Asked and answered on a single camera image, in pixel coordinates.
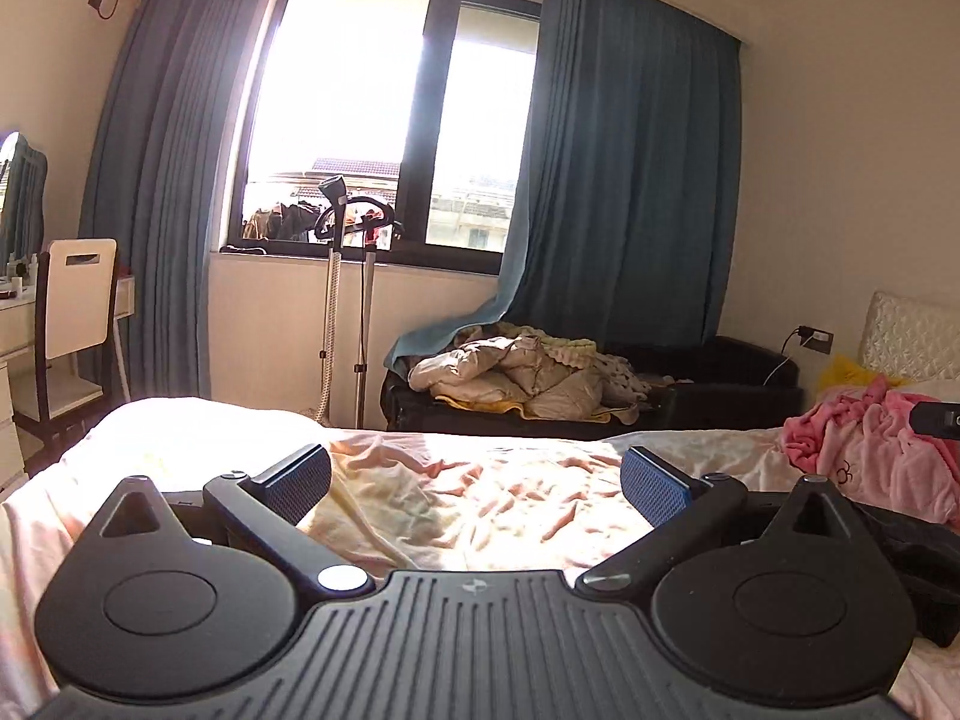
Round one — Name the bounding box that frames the dark framed window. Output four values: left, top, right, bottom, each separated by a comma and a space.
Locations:
226, 0, 540, 275

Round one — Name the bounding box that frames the right blue curtain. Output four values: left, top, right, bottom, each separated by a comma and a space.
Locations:
384, 0, 742, 372

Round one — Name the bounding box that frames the yellow pillow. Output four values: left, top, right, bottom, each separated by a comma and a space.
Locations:
817, 355, 900, 395

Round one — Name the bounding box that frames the beige quilted jacket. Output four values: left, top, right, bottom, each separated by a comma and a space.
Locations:
407, 323, 672, 426

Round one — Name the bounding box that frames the blue curtain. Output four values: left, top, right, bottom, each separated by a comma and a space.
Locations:
384, 0, 742, 372
80, 0, 259, 397

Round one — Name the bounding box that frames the left blue curtain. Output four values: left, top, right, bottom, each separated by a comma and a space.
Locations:
80, 0, 259, 397

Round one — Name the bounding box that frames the wall power outlet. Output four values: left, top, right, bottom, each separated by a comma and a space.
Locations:
796, 325, 835, 356

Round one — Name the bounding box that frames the quilted white headboard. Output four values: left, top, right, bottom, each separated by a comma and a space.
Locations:
857, 291, 960, 380

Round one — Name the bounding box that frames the pink fleece blanket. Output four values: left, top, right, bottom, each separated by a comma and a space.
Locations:
779, 376, 958, 528

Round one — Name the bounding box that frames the pastel bed sheet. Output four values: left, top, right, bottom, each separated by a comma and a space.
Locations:
0, 395, 960, 720

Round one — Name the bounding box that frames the white dresser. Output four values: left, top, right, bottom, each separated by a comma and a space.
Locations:
0, 288, 36, 497

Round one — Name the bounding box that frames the vanity mirror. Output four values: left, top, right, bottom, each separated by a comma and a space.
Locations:
2, 130, 47, 265

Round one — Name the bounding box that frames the black sofa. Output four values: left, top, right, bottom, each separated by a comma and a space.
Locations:
381, 325, 804, 440

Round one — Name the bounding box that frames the white wooden chair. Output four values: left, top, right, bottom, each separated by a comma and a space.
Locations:
11, 239, 119, 454

